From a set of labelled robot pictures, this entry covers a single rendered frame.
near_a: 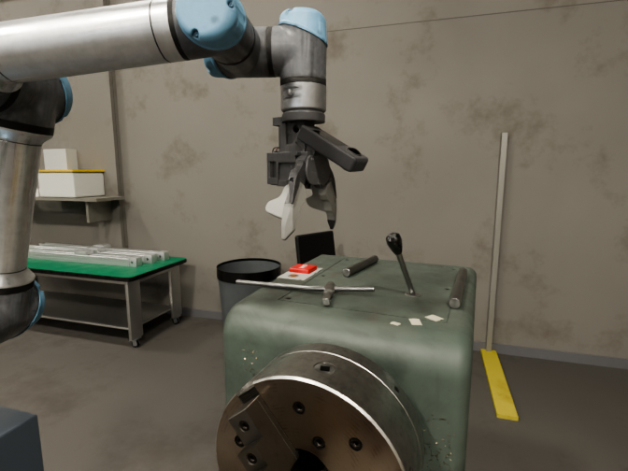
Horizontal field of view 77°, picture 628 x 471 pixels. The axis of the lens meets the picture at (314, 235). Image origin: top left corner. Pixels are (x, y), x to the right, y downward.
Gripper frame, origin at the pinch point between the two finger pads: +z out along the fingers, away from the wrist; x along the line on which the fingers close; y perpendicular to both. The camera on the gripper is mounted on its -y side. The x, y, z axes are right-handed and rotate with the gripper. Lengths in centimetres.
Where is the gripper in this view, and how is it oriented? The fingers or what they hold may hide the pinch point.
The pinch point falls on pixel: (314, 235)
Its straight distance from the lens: 66.8
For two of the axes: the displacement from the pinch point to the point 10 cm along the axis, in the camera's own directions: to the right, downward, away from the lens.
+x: -5.4, 1.3, -8.3
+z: 0.0, 9.9, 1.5
